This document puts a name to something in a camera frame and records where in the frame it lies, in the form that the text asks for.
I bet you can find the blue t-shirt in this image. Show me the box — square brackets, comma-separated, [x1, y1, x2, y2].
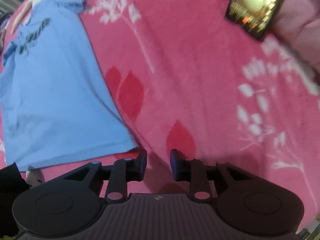
[0, 0, 139, 172]

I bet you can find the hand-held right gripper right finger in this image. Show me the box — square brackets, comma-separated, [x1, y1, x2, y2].
[169, 149, 250, 203]

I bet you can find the smartphone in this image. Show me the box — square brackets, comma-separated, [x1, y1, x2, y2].
[225, 0, 292, 42]

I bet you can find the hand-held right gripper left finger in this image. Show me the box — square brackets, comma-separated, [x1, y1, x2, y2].
[64, 149, 148, 203]

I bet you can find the pink floral blanket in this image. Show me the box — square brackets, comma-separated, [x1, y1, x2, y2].
[0, 0, 320, 230]

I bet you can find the dark cloth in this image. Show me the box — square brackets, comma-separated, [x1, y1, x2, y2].
[0, 162, 32, 238]

